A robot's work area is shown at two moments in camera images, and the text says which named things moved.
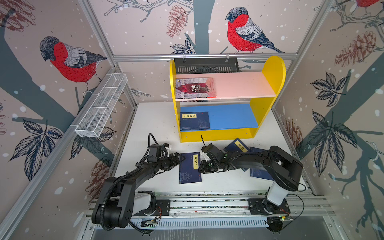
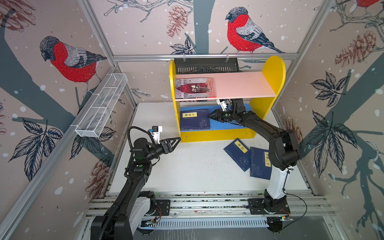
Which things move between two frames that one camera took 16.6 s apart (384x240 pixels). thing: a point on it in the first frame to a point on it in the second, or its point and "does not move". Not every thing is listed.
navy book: [261, 173] does not move
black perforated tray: [184, 65] does not move
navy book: [188, 168] to [194, 119]
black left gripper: [176, 161] to [167, 148]
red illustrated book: [197, 87] does not move
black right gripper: [203, 167] to [220, 113]
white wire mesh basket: [100, 105] does not move
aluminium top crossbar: [204, 56] does not move
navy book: [237, 145] does not move
